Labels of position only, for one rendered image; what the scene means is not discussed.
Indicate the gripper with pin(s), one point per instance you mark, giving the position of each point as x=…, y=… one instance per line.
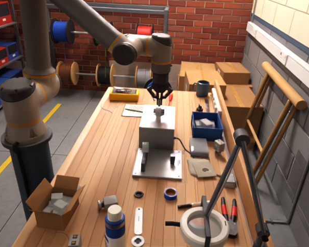
x=160, y=79

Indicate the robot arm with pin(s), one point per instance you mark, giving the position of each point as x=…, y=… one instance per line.
x=36, y=38

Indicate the white push-button cap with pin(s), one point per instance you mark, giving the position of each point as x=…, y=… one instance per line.
x=157, y=113

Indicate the grey button housing box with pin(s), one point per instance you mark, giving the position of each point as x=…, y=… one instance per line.
x=157, y=130

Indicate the white green legend cap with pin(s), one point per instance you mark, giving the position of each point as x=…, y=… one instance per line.
x=145, y=146

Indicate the red screwdriver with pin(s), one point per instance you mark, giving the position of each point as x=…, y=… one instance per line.
x=170, y=97

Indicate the white paper sheet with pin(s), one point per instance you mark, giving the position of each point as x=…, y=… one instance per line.
x=132, y=110

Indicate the yellow multimeter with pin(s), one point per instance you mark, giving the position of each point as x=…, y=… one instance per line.
x=124, y=94

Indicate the large cardboard box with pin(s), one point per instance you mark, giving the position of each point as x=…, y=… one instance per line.
x=193, y=67

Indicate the dark teal mug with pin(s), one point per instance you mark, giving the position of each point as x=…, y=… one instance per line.
x=203, y=88

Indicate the small black plug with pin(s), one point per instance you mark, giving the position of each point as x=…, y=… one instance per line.
x=199, y=108

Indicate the grey metal strip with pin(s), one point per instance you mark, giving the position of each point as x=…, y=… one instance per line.
x=207, y=105

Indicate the grey parts in bin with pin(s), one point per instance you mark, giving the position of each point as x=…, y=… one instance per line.
x=205, y=123

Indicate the white power strip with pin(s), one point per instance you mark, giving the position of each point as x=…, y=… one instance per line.
x=216, y=101

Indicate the blue parts bin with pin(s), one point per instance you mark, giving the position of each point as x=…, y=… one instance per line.
x=207, y=133

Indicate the grey power supply box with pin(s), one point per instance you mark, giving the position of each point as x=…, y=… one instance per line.
x=198, y=147

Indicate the small cardboard box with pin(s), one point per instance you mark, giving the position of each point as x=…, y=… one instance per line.
x=233, y=73

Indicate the small grey relay cube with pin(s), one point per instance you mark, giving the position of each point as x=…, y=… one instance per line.
x=219, y=145

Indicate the grey spool rack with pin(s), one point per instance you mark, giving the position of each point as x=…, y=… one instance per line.
x=134, y=9

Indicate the tall cardboard box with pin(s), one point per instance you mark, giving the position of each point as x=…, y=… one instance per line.
x=243, y=110

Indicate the grey folded cloth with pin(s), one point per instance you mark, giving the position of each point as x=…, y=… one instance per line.
x=201, y=168

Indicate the blue tape roll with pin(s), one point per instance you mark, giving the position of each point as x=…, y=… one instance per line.
x=170, y=193

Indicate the black marker pen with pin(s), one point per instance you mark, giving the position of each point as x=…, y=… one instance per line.
x=189, y=205

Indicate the white flat wrench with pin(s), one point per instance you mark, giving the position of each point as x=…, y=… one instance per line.
x=138, y=221

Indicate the red black pliers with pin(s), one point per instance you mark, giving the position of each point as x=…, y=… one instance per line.
x=227, y=213

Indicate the white magnifier lamp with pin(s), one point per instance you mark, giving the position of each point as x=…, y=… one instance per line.
x=203, y=226

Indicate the white blue spray can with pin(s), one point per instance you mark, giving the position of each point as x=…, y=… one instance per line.
x=114, y=226

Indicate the open cardboard box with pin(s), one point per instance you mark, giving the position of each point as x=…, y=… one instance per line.
x=54, y=205

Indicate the grey shelf unit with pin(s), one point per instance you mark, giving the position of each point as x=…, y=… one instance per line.
x=5, y=38

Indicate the small grey contact block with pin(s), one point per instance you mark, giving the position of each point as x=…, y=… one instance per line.
x=74, y=240

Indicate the black parking post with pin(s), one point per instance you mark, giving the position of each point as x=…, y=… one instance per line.
x=173, y=159

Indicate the black rail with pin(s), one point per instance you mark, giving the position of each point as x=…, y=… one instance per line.
x=144, y=162

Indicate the grey metal base plate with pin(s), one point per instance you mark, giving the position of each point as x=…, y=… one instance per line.
x=159, y=167

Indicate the grey switch block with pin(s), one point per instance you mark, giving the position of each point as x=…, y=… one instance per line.
x=109, y=202

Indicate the white wall trunking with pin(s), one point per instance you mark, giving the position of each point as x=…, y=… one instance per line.
x=285, y=56

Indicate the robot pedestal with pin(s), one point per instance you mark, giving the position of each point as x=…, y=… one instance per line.
x=32, y=159

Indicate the grey wall conduit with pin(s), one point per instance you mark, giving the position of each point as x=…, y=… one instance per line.
x=301, y=177

